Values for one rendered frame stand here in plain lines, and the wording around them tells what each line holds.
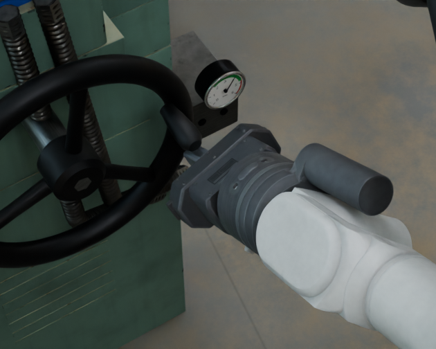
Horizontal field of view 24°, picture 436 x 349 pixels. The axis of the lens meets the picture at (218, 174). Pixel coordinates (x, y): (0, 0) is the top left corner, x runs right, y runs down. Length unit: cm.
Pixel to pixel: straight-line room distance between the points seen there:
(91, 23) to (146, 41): 22
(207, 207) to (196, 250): 101
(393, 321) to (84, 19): 48
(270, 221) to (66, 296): 82
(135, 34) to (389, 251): 58
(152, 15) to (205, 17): 109
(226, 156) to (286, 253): 20
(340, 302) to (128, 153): 69
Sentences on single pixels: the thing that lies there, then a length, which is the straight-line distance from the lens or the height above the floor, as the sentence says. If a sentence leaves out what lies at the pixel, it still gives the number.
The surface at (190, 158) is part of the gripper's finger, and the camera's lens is 102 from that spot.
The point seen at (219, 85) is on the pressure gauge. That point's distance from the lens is 129.
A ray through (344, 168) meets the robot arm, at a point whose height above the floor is 99.
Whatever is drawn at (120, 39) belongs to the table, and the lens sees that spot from 108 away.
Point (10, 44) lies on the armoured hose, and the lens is 99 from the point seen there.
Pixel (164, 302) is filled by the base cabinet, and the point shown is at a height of 8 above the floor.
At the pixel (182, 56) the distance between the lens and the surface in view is 140.
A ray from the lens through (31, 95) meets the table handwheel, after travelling 93.
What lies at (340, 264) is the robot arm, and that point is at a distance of 75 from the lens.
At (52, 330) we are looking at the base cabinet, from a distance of 167.
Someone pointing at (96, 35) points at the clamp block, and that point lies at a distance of 106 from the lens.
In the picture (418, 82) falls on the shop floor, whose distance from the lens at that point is 223.
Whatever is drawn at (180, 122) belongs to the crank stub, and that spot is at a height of 86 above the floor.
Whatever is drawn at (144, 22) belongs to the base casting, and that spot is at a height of 77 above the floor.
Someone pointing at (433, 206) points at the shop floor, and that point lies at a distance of 204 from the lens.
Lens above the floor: 165
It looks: 54 degrees down
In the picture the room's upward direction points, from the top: straight up
